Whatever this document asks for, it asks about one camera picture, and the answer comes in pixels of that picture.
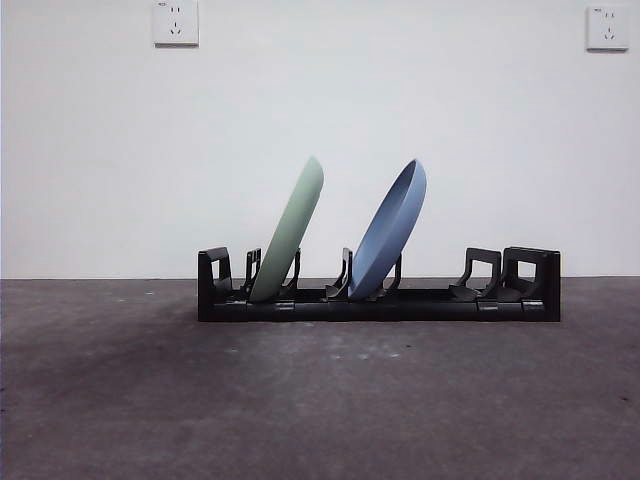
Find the green round plate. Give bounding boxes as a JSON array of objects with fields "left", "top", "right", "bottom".
[{"left": 248, "top": 154, "right": 325, "bottom": 304}]

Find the blue round plate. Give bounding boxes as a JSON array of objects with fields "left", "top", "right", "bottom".
[{"left": 347, "top": 158, "right": 429, "bottom": 302}]

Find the black plastic plate rack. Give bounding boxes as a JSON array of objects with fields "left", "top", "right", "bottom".
[{"left": 197, "top": 245, "right": 562, "bottom": 323}]

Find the white wall socket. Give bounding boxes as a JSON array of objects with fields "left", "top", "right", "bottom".
[
  {"left": 585, "top": 5, "right": 630, "bottom": 52},
  {"left": 153, "top": 0, "right": 200, "bottom": 49}
]

